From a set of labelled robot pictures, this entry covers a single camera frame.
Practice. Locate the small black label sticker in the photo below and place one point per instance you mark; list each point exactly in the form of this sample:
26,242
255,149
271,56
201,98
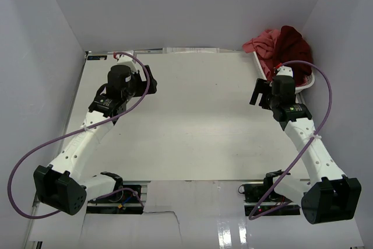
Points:
96,57

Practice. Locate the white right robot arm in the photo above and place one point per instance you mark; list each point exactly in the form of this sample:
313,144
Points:
313,181

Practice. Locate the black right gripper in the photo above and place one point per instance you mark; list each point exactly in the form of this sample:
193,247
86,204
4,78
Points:
262,87

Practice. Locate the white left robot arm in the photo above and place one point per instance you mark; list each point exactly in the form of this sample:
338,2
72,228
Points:
60,184

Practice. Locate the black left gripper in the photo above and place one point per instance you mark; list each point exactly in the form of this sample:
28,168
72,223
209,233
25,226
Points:
151,88

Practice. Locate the dark red t-shirt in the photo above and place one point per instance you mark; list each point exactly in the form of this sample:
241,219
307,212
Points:
291,46

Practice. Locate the pink t-shirt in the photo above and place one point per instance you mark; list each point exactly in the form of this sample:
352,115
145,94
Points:
264,46

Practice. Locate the white front cover sheet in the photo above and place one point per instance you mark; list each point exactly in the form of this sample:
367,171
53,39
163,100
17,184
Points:
191,214

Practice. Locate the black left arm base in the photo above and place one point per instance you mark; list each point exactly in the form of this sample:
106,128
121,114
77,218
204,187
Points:
122,203

